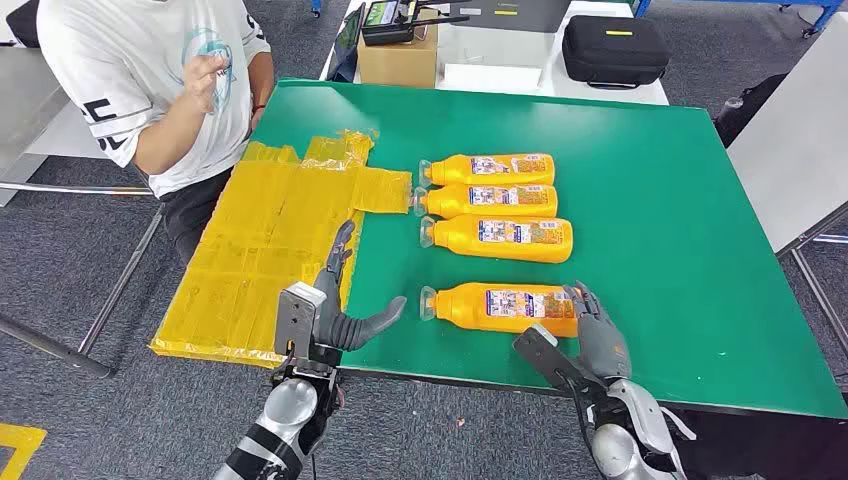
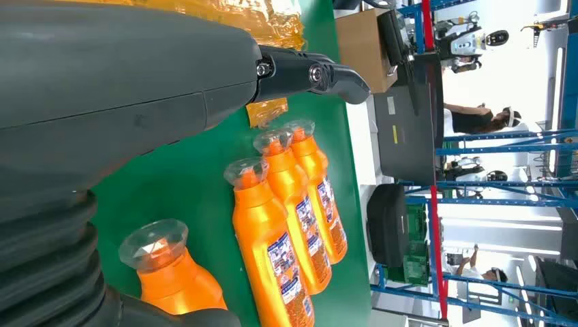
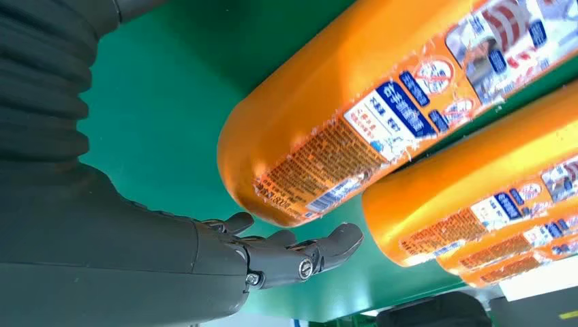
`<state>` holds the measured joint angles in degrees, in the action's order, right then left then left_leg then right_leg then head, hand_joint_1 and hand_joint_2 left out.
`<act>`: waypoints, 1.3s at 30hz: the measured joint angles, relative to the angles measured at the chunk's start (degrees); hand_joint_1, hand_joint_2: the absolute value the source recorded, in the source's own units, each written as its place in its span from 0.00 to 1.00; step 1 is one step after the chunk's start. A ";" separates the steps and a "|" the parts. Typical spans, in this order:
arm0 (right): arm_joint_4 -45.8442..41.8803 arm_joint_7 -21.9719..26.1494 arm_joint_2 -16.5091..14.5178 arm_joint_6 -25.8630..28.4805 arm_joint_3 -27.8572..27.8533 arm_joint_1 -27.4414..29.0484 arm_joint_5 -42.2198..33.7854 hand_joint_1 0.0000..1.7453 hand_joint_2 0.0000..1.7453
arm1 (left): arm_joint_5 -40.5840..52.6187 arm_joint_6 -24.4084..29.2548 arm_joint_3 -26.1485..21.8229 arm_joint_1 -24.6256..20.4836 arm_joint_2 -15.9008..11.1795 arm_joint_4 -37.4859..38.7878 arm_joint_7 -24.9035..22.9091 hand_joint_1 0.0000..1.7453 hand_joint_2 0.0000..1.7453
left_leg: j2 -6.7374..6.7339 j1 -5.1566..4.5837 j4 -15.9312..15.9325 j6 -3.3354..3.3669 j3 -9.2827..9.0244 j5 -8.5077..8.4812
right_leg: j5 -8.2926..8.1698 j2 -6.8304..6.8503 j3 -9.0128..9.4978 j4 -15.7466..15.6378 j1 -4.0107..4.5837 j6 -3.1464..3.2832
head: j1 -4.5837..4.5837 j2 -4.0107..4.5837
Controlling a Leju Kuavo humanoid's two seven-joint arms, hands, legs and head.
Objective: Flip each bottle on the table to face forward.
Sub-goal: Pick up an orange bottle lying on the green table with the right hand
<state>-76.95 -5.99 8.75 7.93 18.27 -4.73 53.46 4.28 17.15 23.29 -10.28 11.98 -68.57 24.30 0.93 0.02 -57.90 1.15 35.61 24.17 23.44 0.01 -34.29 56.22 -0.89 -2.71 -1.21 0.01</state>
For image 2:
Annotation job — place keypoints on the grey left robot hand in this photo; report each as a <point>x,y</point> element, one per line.
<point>113,67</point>

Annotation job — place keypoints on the yellow taped cardboard board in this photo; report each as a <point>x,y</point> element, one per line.
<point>253,18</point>

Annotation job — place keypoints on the brown cardboard box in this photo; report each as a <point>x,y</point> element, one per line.
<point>361,49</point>

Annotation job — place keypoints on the white flat box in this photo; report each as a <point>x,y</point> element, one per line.
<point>361,144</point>

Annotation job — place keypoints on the grey case with yellow sticker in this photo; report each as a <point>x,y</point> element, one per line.
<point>406,149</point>

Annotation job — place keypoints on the black carrying case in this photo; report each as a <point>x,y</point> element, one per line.
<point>386,225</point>

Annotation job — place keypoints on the black flat panel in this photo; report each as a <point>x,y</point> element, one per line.
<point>429,99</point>

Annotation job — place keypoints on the green plastic crate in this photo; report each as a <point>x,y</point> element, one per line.
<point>417,221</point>

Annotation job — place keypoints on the white humanoid robot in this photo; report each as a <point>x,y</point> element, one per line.
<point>469,173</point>
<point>465,45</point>

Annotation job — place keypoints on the person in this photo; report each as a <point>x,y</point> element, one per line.
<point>474,273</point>
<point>469,121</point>

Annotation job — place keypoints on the blue metal frame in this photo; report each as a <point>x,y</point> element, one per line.
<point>496,149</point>
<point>419,31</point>
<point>519,286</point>

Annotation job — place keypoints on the red metal post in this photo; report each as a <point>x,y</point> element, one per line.
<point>438,252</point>

